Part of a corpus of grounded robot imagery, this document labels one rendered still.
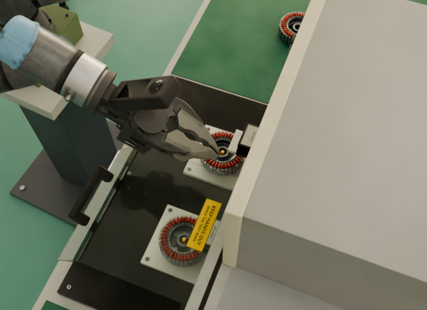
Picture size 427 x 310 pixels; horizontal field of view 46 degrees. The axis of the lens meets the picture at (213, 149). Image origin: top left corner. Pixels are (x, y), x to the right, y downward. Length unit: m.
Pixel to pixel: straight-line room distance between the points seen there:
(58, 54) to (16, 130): 1.63
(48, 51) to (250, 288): 0.46
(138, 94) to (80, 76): 0.09
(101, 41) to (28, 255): 0.93
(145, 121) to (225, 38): 0.80
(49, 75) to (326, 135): 0.40
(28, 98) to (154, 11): 1.34
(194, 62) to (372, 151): 0.88
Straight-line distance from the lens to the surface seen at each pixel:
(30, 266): 2.07
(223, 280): 0.78
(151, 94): 0.70
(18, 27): 0.78
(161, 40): 2.54
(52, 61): 0.76
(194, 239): 0.85
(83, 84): 0.75
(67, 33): 1.51
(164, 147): 0.75
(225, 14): 1.59
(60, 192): 2.14
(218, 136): 1.23
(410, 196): 0.65
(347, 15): 0.80
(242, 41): 1.51
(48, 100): 1.45
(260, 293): 0.78
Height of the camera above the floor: 1.87
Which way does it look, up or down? 60 degrees down
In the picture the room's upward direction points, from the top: straight up
